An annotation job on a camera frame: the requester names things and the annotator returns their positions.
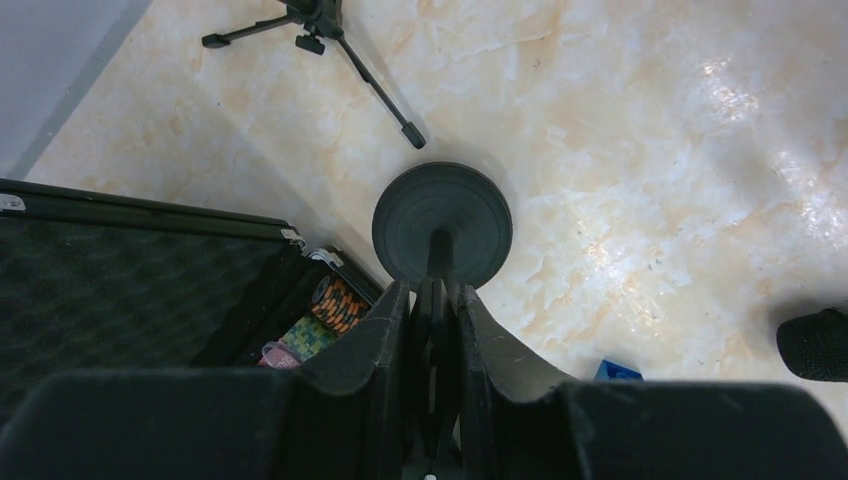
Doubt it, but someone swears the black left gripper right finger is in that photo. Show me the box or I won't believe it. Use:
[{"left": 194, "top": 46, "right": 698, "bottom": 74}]
[{"left": 457, "top": 286, "right": 847, "bottom": 479}]

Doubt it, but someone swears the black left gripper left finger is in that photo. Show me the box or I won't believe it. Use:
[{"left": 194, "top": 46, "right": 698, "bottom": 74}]
[{"left": 1, "top": 281, "right": 409, "bottom": 479}]

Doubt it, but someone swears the black tripod microphone stand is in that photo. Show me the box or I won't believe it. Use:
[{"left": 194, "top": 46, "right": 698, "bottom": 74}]
[{"left": 201, "top": 0, "right": 428, "bottom": 150}]

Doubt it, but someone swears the black orange-tipped microphone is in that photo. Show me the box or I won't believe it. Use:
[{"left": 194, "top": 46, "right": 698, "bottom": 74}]
[{"left": 776, "top": 308, "right": 847, "bottom": 383}]

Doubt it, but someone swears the blue toy block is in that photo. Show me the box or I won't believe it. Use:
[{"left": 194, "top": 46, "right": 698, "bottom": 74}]
[{"left": 594, "top": 359, "right": 643, "bottom": 381}]

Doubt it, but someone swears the black poker chip case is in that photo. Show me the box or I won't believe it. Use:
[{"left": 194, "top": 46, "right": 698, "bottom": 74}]
[{"left": 1, "top": 179, "right": 382, "bottom": 421}]

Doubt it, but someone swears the black round-base microphone stand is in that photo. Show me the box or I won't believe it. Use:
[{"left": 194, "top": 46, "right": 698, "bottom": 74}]
[{"left": 372, "top": 162, "right": 513, "bottom": 479}]

